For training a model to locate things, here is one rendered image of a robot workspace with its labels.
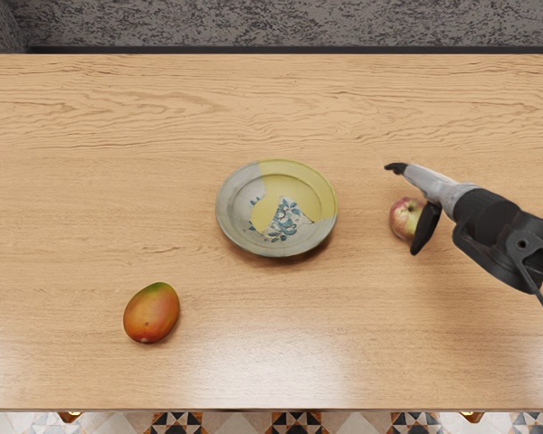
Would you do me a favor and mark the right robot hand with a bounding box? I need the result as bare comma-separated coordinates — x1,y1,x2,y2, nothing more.
383,162,477,257

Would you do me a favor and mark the grey and yellow patterned plate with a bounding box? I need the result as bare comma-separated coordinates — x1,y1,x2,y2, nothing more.
214,158,339,259

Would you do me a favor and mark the red and green apple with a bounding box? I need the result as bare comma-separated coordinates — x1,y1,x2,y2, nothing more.
388,195,427,242

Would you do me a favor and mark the red and green mango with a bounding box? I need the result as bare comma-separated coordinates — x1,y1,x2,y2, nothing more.
122,281,181,344

